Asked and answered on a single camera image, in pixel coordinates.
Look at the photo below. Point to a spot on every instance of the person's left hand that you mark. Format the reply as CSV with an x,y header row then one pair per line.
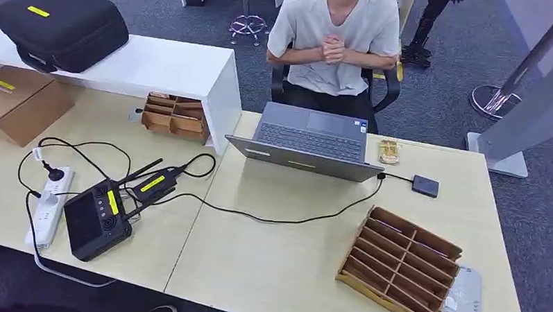
x,y
341,51

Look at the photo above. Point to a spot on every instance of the person's right hand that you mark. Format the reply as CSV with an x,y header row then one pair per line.
x,y
327,51

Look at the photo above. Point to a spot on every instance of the person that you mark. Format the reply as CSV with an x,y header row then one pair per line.
x,y
335,42

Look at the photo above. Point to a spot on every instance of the black office chair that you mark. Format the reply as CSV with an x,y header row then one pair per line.
x,y
389,85

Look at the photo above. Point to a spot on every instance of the chrome stool base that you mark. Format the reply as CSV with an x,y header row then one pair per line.
x,y
248,24

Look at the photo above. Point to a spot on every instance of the standing person's black legs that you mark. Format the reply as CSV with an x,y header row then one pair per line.
x,y
423,27

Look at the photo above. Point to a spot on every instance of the grey laptop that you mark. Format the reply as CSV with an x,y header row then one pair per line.
x,y
311,140

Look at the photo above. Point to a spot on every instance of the black external drive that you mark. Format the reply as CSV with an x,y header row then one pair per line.
x,y
425,186

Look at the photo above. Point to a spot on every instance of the chrome pole stand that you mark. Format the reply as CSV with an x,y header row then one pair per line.
x,y
495,100

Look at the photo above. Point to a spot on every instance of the white desk shelf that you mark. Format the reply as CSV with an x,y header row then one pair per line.
x,y
164,66

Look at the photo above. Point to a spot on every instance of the small wooden compartment box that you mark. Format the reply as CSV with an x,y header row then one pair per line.
x,y
174,117

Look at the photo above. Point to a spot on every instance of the grey kiosk pillar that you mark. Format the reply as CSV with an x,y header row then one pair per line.
x,y
526,124

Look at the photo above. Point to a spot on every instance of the black adapter box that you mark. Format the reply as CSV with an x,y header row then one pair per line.
x,y
158,186

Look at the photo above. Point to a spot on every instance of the black antenna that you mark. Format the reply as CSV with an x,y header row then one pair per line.
x,y
142,169

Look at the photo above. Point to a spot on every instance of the yellow label on adapter box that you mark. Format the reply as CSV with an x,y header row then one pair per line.
x,y
152,183

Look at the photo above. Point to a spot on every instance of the large slotted wooden card box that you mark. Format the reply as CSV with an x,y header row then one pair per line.
x,y
399,265

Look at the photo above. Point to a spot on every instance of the yellow label on screen device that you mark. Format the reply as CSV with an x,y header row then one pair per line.
x,y
113,202

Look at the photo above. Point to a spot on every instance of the black carry case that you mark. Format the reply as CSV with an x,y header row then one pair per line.
x,y
62,28

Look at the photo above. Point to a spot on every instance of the grey flat device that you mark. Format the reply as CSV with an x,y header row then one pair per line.
x,y
462,297

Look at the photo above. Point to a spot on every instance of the black screen device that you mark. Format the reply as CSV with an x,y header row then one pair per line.
x,y
94,224

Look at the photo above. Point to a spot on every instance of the yellow label on case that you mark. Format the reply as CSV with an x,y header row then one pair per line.
x,y
38,11

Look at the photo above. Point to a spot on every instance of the black power plug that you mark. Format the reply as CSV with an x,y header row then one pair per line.
x,y
55,174

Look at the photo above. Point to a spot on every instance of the brown cardboard box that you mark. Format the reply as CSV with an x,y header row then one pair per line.
x,y
25,107

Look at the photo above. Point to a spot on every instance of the white power strip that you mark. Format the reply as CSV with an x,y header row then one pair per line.
x,y
49,211

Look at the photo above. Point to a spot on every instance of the yellow label on cardboard box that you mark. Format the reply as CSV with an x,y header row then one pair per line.
x,y
5,85

